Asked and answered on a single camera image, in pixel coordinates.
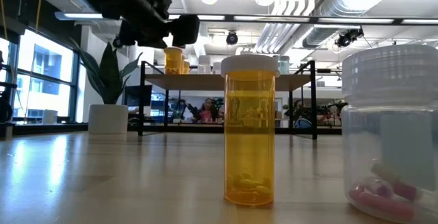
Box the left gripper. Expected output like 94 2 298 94
118 0 201 49

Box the green pill bottle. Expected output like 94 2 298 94
279 55 291 75

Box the small orange pill bottle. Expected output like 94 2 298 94
220 53 281 207

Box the wooden shelf with black legs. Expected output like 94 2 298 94
138 59 318 141

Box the black computer monitor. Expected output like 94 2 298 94
123 84 153 108

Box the person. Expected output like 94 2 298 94
293 97 311 119
198 97 220 124

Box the long linear light fixture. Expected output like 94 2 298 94
54 10 438 26

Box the white pipe bundle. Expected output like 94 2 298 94
255 0 324 55

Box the snake plant in white pot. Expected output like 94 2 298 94
68 38 144 135

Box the large office window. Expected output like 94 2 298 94
0 28 81 124

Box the white cylindrical bin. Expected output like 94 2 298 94
41 109 58 125

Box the blue chair back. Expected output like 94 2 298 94
296 117 313 129

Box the black aluminium table frame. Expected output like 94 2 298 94
0 79 343 139

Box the silver air duct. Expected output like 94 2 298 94
302 0 377 49

